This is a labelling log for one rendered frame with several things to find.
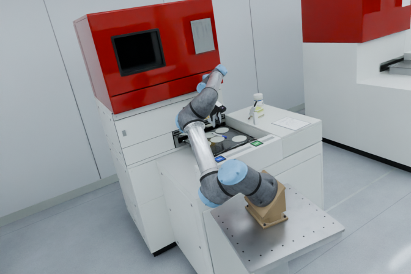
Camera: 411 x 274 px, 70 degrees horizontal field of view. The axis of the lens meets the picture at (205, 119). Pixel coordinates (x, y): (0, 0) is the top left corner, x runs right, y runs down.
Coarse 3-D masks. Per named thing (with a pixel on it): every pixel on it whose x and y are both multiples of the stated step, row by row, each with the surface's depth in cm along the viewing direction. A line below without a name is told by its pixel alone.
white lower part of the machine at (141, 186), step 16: (128, 176) 204; (144, 176) 206; (128, 192) 231; (144, 192) 208; (160, 192) 215; (128, 208) 267; (144, 208) 211; (160, 208) 218; (144, 224) 214; (160, 224) 221; (144, 240) 236; (160, 240) 225
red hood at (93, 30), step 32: (192, 0) 188; (96, 32) 165; (128, 32) 173; (160, 32) 183; (192, 32) 193; (96, 64) 182; (128, 64) 178; (160, 64) 188; (192, 64) 198; (96, 96) 231; (128, 96) 182; (160, 96) 192
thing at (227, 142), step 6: (216, 132) 214; (228, 132) 210; (234, 132) 209; (210, 138) 205; (228, 138) 200; (246, 138) 196; (210, 144) 196; (216, 144) 194; (222, 144) 193; (228, 144) 192; (234, 144) 190; (216, 150) 186
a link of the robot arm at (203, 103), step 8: (216, 72) 173; (224, 72) 176; (208, 80) 167; (216, 80) 163; (208, 88) 150; (216, 88) 156; (200, 96) 146; (208, 96) 146; (216, 96) 149; (192, 104) 146; (200, 104) 144; (208, 104) 145; (200, 112) 144; (208, 112) 146
